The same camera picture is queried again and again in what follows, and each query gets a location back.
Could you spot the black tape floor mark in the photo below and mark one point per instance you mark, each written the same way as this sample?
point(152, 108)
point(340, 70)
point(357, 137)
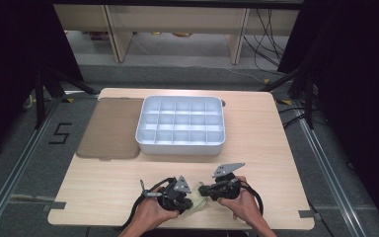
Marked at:
point(60, 133)

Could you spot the black metal stand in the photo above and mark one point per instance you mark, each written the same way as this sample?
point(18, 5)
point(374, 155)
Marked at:
point(40, 98)
point(309, 98)

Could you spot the person's left hand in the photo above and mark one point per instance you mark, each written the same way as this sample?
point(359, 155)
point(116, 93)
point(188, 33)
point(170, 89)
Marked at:
point(154, 212)

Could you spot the black curtain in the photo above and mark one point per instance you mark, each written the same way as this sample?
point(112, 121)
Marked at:
point(358, 82)
point(10, 65)

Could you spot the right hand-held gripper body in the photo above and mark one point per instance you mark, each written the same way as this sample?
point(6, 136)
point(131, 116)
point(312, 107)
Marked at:
point(225, 189)

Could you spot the grey tape strip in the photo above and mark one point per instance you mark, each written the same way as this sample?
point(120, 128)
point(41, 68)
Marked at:
point(309, 214)
point(54, 206)

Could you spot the aluminium floor rail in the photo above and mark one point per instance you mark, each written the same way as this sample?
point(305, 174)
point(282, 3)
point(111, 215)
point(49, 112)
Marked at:
point(329, 174)
point(16, 177)

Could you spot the brown translucent box lid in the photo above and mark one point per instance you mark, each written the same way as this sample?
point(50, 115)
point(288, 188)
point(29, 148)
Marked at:
point(112, 128)

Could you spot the beige wooden desk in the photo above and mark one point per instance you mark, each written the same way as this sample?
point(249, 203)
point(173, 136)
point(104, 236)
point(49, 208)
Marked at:
point(177, 19)

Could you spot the person's right hand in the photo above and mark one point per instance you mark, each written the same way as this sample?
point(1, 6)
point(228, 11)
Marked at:
point(243, 205)

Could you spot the white compartment storage box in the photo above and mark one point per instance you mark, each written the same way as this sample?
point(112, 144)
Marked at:
point(181, 126)

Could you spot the dark round table grommet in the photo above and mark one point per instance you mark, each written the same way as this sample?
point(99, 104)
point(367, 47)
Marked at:
point(224, 103)

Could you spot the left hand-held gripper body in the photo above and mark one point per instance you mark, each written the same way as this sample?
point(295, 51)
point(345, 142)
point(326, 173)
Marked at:
point(172, 197)

